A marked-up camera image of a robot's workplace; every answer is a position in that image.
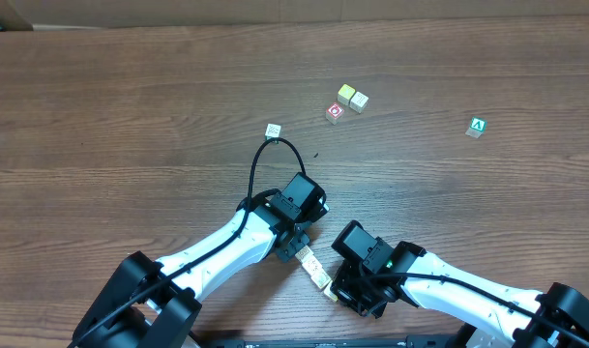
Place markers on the wooden block number three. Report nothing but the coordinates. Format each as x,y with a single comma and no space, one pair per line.
329,293

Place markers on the yellow top wooden block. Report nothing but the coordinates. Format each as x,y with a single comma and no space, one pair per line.
345,94

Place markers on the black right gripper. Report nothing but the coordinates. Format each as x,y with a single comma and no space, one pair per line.
345,291

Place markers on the wooden block with dots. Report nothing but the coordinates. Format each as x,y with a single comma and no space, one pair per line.
312,265

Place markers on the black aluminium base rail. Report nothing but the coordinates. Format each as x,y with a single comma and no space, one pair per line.
439,340

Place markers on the green sided wooden block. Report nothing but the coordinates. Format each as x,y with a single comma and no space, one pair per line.
273,132

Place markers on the red framed wooden block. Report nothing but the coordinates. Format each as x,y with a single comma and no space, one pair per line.
334,113

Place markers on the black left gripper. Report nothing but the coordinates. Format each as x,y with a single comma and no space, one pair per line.
294,245

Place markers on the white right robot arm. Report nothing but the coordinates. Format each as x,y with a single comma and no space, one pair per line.
508,315

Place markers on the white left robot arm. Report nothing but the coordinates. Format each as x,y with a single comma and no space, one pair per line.
154,303

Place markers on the green letter wooden block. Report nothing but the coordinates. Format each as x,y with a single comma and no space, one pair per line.
476,128

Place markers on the yellow sided wooden block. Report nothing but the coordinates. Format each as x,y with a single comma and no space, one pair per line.
303,254

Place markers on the plain wooden block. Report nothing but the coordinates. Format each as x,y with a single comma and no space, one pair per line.
358,102

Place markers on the wooden block with squiggle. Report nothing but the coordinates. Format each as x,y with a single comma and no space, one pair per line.
320,278

